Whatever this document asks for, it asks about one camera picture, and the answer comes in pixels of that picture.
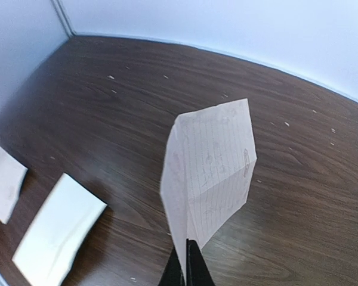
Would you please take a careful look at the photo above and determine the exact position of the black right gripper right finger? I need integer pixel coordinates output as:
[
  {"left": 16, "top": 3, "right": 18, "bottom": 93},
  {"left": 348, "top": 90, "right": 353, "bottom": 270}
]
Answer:
[{"left": 186, "top": 239, "right": 215, "bottom": 286}]

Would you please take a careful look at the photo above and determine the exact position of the lined paper letter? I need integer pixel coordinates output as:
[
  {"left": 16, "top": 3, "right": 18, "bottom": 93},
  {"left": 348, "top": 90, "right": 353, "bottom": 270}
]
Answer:
[{"left": 160, "top": 99, "right": 257, "bottom": 272}]

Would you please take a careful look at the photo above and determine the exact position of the left aluminium corner post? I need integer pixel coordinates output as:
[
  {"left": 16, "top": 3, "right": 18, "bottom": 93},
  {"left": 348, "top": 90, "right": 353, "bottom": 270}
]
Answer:
[{"left": 51, "top": 0, "right": 75, "bottom": 38}]

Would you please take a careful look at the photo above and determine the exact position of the cream paper envelope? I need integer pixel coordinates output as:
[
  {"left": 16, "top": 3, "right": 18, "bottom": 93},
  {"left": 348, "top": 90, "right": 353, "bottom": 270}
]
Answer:
[{"left": 12, "top": 173, "right": 107, "bottom": 285}]

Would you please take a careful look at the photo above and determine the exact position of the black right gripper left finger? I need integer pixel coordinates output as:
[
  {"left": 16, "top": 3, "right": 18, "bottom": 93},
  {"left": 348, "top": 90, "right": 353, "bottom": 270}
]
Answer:
[{"left": 158, "top": 240, "right": 185, "bottom": 286}]

